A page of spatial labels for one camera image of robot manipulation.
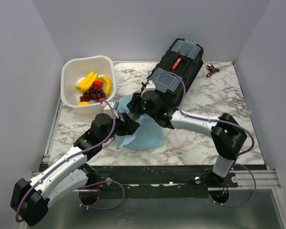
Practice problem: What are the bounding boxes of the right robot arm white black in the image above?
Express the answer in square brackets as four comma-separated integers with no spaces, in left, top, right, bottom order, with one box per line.
[127,91,247,187]

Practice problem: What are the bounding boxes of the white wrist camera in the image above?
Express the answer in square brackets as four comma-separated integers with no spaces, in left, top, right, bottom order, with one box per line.
[141,80,156,94]
[103,100,119,116]

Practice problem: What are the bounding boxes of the black plastic toolbox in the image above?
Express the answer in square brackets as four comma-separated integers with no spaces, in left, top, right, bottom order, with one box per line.
[147,38,204,106]

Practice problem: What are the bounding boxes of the yellow fake banana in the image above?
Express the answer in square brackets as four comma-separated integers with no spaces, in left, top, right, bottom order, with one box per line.
[98,76,112,96]

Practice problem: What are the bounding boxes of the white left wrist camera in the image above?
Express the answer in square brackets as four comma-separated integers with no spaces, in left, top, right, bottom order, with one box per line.
[103,100,119,116]

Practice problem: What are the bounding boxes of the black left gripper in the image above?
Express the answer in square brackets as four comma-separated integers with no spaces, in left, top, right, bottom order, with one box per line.
[101,113,140,144]

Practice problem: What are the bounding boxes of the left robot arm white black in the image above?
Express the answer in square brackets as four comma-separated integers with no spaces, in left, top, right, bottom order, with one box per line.
[10,113,140,226]

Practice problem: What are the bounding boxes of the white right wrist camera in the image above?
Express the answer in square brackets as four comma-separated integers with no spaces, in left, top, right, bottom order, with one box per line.
[141,80,156,94]

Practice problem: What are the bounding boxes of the black metal base rail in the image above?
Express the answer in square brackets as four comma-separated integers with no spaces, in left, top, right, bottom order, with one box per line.
[78,166,238,202]

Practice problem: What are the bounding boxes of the white plastic basket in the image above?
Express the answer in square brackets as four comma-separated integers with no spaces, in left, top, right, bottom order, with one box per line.
[61,55,116,116]

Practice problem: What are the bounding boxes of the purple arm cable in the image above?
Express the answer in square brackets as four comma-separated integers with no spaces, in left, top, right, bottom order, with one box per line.
[15,99,117,223]
[143,73,255,159]

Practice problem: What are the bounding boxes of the yellow fake corn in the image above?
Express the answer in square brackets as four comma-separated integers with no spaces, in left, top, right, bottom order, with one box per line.
[75,72,98,92]

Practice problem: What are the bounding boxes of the dark red fake grapes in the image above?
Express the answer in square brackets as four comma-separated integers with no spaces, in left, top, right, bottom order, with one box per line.
[80,86,106,102]

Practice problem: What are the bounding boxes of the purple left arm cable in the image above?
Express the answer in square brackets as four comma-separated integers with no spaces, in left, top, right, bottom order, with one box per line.
[15,99,117,223]

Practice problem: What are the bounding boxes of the green fake avocado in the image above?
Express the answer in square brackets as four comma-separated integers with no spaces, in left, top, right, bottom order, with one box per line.
[129,114,141,121]

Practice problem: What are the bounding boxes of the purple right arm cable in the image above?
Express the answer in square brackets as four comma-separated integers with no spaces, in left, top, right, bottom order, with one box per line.
[143,73,255,159]

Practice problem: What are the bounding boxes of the light blue plastic bag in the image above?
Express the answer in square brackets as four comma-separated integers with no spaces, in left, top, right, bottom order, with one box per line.
[115,93,164,151]

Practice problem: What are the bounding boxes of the small brown metal object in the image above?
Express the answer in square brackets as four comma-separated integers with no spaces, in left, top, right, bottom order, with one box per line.
[206,64,220,78]

